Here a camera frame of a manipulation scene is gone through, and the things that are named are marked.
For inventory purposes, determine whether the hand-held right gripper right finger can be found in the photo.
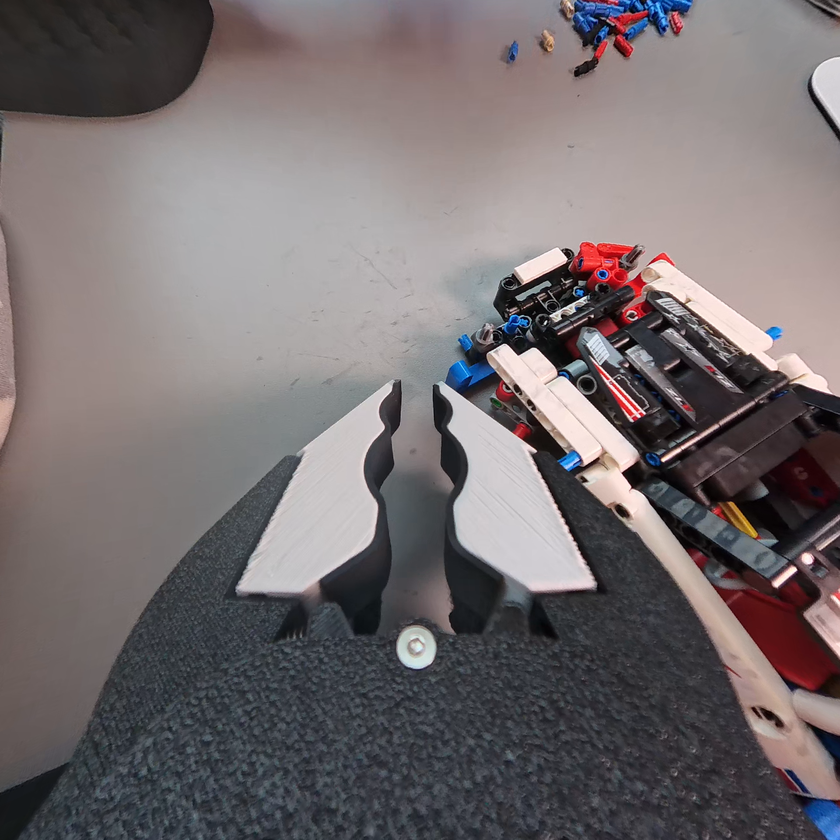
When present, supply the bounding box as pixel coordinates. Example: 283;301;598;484
432;382;599;636

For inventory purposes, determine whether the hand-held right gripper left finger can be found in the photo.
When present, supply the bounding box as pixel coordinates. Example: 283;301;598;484
235;379;403;636

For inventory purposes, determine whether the toy brick race car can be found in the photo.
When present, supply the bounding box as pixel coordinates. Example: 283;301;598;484
446;241;840;840

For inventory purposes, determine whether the pile of small connector pins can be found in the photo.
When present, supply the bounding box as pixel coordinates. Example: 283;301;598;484
505;0;693;78

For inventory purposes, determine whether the grey desk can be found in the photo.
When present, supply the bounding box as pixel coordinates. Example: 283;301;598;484
0;0;840;788

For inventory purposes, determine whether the person's grey patterned sweatshirt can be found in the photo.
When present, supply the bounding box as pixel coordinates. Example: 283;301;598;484
0;223;15;447

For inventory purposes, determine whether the black quilted cushion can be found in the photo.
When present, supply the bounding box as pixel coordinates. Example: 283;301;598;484
0;0;214;119

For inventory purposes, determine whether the white book stand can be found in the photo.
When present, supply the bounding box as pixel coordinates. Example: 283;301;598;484
808;58;840;140

